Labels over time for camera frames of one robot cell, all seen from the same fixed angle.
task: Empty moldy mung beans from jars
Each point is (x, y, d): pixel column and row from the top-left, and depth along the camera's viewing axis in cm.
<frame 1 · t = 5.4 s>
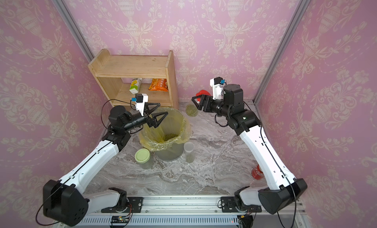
left hand: (163, 110, 69), fingers open
right hand: (197, 98, 66), fingers open
green white carton box: (135, 85, 97), point 27 cm above the table
orange snack bag: (159, 84, 97), point 27 cm above the table
mesh trash bin: (171, 153, 82), point 12 cm above the table
green-lidded clear jar: (143, 157, 78), point 14 cm above the table

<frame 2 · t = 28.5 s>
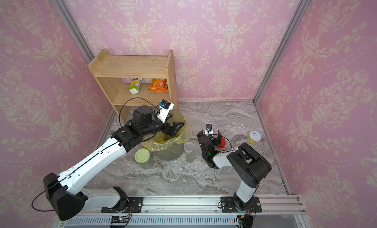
left hand: (178, 120, 71), fingers open
right hand: (210, 131, 92), fingers open
yellow can white lid: (254, 137, 96), point 5 cm above the table
the other named things where they were.

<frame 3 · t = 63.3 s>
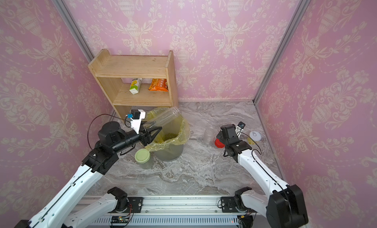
left hand: (158, 126, 65), fingers open
right hand: (228, 135, 85), fingers open
the named things where they were.

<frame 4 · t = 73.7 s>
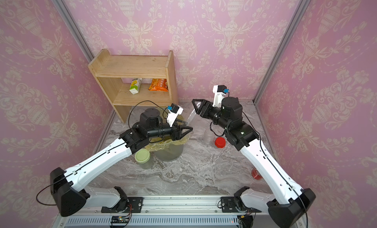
left hand: (189, 127, 67), fingers open
right hand: (196, 101, 64), fingers open
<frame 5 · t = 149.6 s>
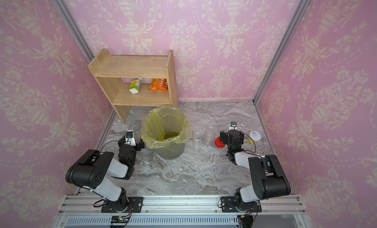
left hand: (133, 136, 91), fingers open
right hand: (231, 131, 93), fingers open
